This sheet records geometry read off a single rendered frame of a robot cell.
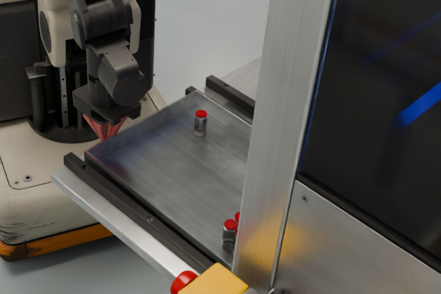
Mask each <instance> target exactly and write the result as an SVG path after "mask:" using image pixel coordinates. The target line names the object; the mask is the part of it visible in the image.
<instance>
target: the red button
mask: <svg viewBox="0 0 441 294"><path fill-rule="evenodd" d="M197 277H198V275H197V274H196V273H194V272H193V271H191V270H185V271H184V272H181V273H180V274H179V275H178V276H177V277H176V278H175V280H174V281H173V283H172V284H171V288H170V293H171V294H177V293H178V292H179V291H180V290H182V289H183V288H184V287H186V286H187V285H188V284H189V283H191V282H192V281H193V280H195V279H196V278H197Z"/></svg>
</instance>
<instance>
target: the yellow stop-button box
mask: <svg viewBox="0 0 441 294"><path fill-rule="evenodd" d="M177 294H260V293H259V292H257V291H256V290H254V289H253V288H252V287H250V288H249V286H248V285H247V284H246V283H245V282H243V281H242V280H241V279H239V278H238V277H237V276H236V275H234V274H233V273H231V271H229V270H228V269H227V268H225V267H224V266H223V265H222V264H220V263H218V262H217V263H215V264H214V265H213V266H211V267H210V268H208V269H207V270H206V271H205V272H204V273H203V274H201V275H200V276H198V277H197V278H196V279H195V280H193V281H192V282H191V283H189V284H188V285H187V286H186V287H184V288H183V289H182V290H180V291H179V292H178V293H177Z"/></svg>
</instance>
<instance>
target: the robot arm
mask: <svg viewBox="0 0 441 294"><path fill-rule="evenodd" d="M67 2H68V5H69V8H70V21H71V25H72V31H73V38H74V39H75V41H76V42H77V44H78V45H79V46H80V48H81V50H84V49H86V54H87V77H88V84H86V85H84V86H82V87H80V88H78V89H76V90H74V91H72V95H73V106H74V107H75V108H77V109H78V110H79V111H80V112H82V113H83V117H84V118H85V119H86V121H87V122H88V124H89V125H90V126H91V127H92V129H93V130H94V132H95V133H96V134H97V136H98V137H99V139H100V140H101V141H103V140H105V139H107V138H108V137H110V136H112V135H114V134H116V133H118V131H119V129H120V127H121V126H122V125H123V123H124V121H125V120H126V119H127V117H129V118H131V119H132V120H134V119H136V118H138V117H139V116H140V111H141V103H140V102H139V101H140V100H141V99H142V98H143V97H144V95H145V94H146V92H147V90H148V81H147V79H146V78H145V76H144V75H143V74H142V72H141V71H140V70H139V66H138V63H137V61H136V60H135V58H134V57H133V55H132V54H131V53H130V51H129V50H128V49H129V48H130V44H129V42H128V41H127V40H126V38H125V37H126V36H128V35H131V27H130V24H133V13H132V8H131V4H130V2H129V0H67ZM107 126H108V132H106V128H107Z"/></svg>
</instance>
